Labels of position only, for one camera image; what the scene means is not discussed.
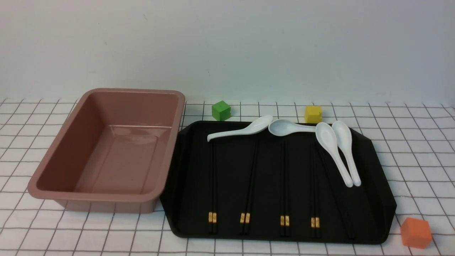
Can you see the white ceramic spoon far left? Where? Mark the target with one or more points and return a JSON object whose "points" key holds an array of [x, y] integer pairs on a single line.
{"points": [[255, 127]]}

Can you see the black plastic tray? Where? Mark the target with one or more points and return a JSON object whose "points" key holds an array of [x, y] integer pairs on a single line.
{"points": [[356, 215]]}

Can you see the white ceramic spoon centre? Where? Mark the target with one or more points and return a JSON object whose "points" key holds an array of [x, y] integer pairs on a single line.
{"points": [[281, 128]]}

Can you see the green cube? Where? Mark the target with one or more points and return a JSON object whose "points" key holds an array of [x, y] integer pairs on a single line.
{"points": [[221, 111]]}

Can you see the pink rectangular plastic bin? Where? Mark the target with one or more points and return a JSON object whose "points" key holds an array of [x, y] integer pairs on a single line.
{"points": [[113, 153]]}

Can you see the white ceramic spoon inner right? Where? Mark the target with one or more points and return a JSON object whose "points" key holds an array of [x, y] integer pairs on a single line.
{"points": [[327, 139]]}

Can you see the orange cube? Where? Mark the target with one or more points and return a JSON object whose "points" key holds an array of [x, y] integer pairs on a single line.
{"points": [[415, 233]]}

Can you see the black chopstick pair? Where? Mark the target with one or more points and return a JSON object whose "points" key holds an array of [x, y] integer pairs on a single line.
{"points": [[246, 226], [317, 196], [285, 188], [282, 193], [210, 213], [215, 190], [242, 220], [311, 166]]}

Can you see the yellow cube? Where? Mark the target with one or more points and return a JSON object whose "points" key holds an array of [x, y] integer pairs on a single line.
{"points": [[313, 114]]}

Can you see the white ceramic spoon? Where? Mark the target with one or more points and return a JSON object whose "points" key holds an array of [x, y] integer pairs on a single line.
{"points": [[344, 142], [327, 139], [281, 128], [255, 127]]}

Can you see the white ceramic spoon outer right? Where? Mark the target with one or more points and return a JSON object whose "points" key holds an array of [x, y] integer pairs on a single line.
{"points": [[344, 142]]}

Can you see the white checkered tablecloth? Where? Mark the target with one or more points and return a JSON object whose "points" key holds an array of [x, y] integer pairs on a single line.
{"points": [[414, 142]]}

